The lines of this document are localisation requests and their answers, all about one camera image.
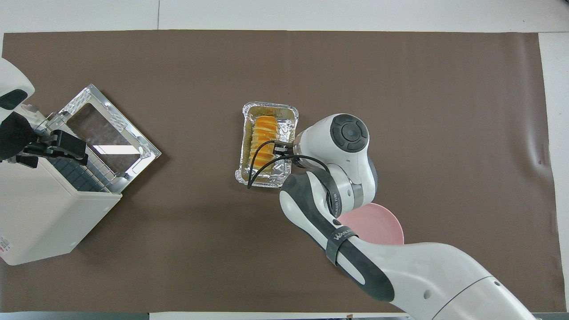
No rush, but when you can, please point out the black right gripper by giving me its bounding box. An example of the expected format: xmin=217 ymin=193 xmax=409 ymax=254
xmin=268 ymin=141 xmax=295 ymax=157

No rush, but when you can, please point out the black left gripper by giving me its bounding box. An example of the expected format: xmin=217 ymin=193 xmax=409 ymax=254
xmin=0 ymin=111 xmax=88 ymax=168

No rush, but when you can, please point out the aluminium foil tray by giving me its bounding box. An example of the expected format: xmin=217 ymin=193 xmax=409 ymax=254
xmin=235 ymin=102 xmax=299 ymax=187

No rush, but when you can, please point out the cream toaster oven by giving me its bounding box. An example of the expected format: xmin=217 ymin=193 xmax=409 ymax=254
xmin=0 ymin=84 xmax=161 ymax=266

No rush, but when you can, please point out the glass oven door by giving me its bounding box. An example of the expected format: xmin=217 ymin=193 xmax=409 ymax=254
xmin=58 ymin=84 xmax=161 ymax=194

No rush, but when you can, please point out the pink round plate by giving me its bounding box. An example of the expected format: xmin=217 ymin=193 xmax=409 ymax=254
xmin=339 ymin=203 xmax=405 ymax=246

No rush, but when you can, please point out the brown table mat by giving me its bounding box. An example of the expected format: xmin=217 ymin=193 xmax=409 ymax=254
xmin=0 ymin=30 xmax=567 ymax=313

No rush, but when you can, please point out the metal oven wire rack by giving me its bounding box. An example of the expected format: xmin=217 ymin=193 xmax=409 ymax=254
xmin=47 ymin=151 xmax=123 ymax=194

